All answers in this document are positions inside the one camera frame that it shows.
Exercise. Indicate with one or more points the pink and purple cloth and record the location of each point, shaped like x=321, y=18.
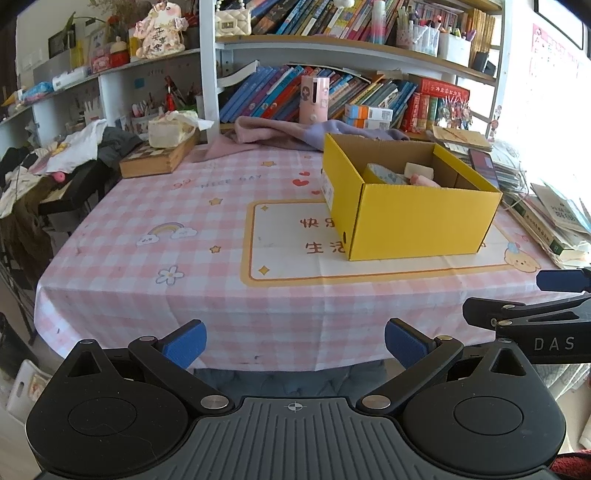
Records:
x=263, y=131

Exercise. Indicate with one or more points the pink checked tablecloth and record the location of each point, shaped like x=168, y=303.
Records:
x=161, y=240

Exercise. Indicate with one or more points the red fuzzy cloth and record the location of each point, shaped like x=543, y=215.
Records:
x=575, y=466

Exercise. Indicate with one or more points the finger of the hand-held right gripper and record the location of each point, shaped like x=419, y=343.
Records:
x=531, y=311
x=563, y=280

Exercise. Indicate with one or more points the pile of books and booklets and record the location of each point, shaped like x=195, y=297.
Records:
x=554, y=221

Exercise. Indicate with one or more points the row of blue books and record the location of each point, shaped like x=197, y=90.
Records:
x=263, y=94

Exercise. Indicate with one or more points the cream tissue pack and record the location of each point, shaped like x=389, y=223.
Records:
x=171, y=131

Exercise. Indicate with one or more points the row of mixed colourful books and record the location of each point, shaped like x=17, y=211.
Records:
x=304, y=18

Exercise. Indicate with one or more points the white quilted handbag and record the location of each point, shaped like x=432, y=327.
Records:
x=233, y=21

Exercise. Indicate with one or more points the doll in pink dress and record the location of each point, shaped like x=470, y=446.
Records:
x=159, y=32

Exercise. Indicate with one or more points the pink plush toy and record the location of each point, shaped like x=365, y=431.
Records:
x=425, y=181

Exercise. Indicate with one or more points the pile of papers and envelopes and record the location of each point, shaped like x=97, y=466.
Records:
x=457, y=136

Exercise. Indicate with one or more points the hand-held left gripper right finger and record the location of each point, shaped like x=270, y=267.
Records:
x=406, y=344

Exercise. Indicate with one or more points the yellow cardboard box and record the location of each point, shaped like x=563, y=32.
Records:
x=415, y=221

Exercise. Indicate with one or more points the pen holder with markers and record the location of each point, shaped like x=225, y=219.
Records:
x=418, y=34

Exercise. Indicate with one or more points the orange and white small boxes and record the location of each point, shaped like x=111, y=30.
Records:
x=367, y=116

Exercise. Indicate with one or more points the wooden chess box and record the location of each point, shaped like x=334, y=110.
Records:
x=152, y=161

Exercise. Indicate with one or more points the blue wipes packet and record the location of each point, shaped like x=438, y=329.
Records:
x=37, y=91

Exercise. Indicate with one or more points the pink cylinder device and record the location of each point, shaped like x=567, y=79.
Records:
x=314, y=99

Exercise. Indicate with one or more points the small pink object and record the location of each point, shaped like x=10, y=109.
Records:
x=60, y=177

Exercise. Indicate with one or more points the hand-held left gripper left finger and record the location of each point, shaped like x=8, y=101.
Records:
x=184, y=344

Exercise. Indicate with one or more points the red books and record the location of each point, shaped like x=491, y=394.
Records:
x=429, y=99

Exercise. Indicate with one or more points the white plastic board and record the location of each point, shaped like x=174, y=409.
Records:
x=25, y=392

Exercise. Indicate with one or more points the white storage container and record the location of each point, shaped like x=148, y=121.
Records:
x=455, y=48

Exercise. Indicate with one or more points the colourful foil decoration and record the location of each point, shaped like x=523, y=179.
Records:
x=455, y=113

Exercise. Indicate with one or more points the yellow tape roll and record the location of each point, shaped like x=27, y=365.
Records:
x=383, y=173

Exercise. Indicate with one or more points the wall poster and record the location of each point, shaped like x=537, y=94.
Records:
x=554, y=60

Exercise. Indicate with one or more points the red jar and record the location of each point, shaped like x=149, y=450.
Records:
x=119, y=55

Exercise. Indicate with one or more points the dark grey garment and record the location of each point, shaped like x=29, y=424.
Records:
x=120, y=143

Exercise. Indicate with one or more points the white bookshelf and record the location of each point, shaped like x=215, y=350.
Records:
x=210, y=69

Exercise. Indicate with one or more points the small black box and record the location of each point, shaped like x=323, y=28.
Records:
x=484, y=63

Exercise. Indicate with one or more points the cream rectangular block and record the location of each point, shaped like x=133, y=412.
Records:
x=419, y=170

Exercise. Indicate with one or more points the white garment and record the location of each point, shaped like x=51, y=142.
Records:
x=74, y=147

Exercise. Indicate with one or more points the chair with piled clothes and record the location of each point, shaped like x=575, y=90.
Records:
x=27, y=217

